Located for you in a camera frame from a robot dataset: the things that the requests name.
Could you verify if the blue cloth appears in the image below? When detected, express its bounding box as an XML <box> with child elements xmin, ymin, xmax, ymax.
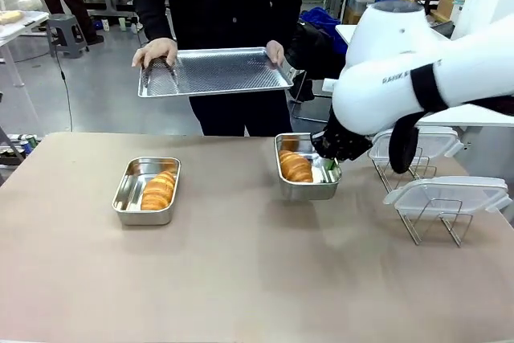
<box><xmin>298</xmin><ymin>6</ymin><xmax>343</xmax><ymax>34</ymax></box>

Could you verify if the stainless steel rectangular container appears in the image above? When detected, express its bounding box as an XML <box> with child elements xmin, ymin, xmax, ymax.
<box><xmin>111</xmin><ymin>156</ymin><xmax>182</xmax><ymax>227</ymax></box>
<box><xmin>273</xmin><ymin>132</ymin><xmax>344</xmax><ymax>202</ymax></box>

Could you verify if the black jacket on chair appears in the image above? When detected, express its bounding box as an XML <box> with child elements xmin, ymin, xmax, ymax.
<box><xmin>284</xmin><ymin>21</ymin><xmax>349</xmax><ymax>104</ymax></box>

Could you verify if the black right arm cable sleeve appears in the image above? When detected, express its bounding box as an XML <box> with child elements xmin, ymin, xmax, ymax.
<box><xmin>388</xmin><ymin>60</ymin><xmax>514</xmax><ymax>176</ymax></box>

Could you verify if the black hanging cable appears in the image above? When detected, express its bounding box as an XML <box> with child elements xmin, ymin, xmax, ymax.
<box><xmin>54</xmin><ymin>33</ymin><xmax>74</xmax><ymax>132</ymax></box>

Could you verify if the person's left hand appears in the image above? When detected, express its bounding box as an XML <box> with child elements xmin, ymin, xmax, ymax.
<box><xmin>265</xmin><ymin>39</ymin><xmax>286</xmax><ymax>67</ymax></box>

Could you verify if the white table with bread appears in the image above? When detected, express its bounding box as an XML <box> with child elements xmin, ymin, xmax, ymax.
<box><xmin>0</xmin><ymin>9</ymin><xmax>51</xmax><ymax>88</ymax></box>

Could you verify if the pale bread loaf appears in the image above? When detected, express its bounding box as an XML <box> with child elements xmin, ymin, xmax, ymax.
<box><xmin>0</xmin><ymin>10</ymin><xmax>23</xmax><ymax>26</ymax></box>

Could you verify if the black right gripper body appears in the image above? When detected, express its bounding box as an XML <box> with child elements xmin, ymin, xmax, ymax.
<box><xmin>310</xmin><ymin>111</ymin><xmax>373</xmax><ymax>162</ymax></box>

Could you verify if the person's right forearm black sleeve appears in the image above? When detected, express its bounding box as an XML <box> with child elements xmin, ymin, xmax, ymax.
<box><xmin>133</xmin><ymin>0</ymin><xmax>178</xmax><ymax>43</ymax></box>

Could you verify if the metal wire lid rack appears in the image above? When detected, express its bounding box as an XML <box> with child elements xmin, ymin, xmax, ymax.
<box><xmin>370</xmin><ymin>145</ymin><xmax>475</xmax><ymax>248</ymax></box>

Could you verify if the person's left forearm black sleeve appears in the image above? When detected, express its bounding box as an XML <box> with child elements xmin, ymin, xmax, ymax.
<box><xmin>275</xmin><ymin>0</ymin><xmax>304</xmax><ymax>49</ymax></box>

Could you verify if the perforated metal baking tray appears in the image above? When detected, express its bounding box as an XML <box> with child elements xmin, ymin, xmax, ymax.
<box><xmin>137</xmin><ymin>47</ymin><xmax>295</xmax><ymax>99</ymax></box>

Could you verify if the grey storage bin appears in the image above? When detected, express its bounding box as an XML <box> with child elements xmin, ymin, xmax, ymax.
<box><xmin>347</xmin><ymin>0</ymin><xmax>377</xmax><ymax>25</ymax></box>

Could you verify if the golden croissant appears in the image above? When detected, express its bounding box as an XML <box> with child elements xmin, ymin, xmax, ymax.
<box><xmin>140</xmin><ymin>170</ymin><xmax>178</xmax><ymax>212</ymax></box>
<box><xmin>278</xmin><ymin>149</ymin><xmax>315</xmax><ymax>184</ymax></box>

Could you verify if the clear plastic clip lid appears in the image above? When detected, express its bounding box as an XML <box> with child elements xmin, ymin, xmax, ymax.
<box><xmin>383</xmin><ymin>175</ymin><xmax>513</xmax><ymax>216</ymax></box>
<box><xmin>368</xmin><ymin>125</ymin><xmax>463</xmax><ymax>161</ymax></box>

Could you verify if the person's right hand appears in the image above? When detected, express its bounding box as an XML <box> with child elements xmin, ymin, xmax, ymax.
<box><xmin>132</xmin><ymin>37</ymin><xmax>179</xmax><ymax>69</ymax></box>

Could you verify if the grey plastic stool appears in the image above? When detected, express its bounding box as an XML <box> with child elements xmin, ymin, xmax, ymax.
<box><xmin>45</xmin><ymin>13</ymin><xmax>91</xmax><ymax>59</ymax></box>

